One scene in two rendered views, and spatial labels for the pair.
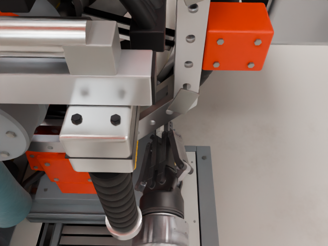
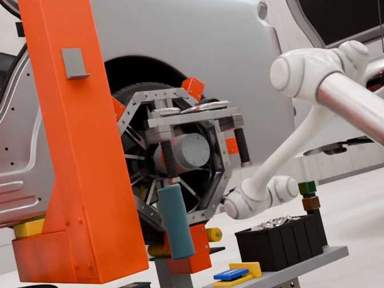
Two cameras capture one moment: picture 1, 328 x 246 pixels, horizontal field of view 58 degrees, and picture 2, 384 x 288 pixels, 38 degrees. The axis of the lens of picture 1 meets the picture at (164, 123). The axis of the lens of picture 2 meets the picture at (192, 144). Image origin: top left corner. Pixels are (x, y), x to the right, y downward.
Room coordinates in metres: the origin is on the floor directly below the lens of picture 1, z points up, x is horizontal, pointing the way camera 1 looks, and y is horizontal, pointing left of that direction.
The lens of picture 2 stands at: (-1.42, 1.50, 0.73)
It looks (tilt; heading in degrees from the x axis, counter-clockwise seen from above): 4 degrees up; 322
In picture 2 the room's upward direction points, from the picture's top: 13 degrees counter-clockwise
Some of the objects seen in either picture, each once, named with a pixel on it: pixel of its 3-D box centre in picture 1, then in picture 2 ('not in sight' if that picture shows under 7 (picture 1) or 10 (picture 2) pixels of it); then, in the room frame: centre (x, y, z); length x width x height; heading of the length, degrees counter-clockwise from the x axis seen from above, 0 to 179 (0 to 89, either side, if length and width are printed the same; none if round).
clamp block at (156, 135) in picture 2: not in sight; (158, 134); (0.17, 0.39, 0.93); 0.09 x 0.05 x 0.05; 179
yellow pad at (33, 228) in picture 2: not in sight; (38, 226); (0.57, 0.72, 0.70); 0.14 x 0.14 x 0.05; 89
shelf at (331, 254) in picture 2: not in sight; (278, 270); (-0.24, 0.38, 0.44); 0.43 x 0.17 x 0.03; 89
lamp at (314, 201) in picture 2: not in sight; (311, 203); (-0.25, 0.18, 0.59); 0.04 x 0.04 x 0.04; 89
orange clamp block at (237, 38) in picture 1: (233, 37); (229, 146); (0.37, -0.10, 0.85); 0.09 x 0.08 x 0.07; 89
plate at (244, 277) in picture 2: not in sight; (232, 280); (-0.24, 0.55, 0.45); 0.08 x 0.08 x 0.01; 89
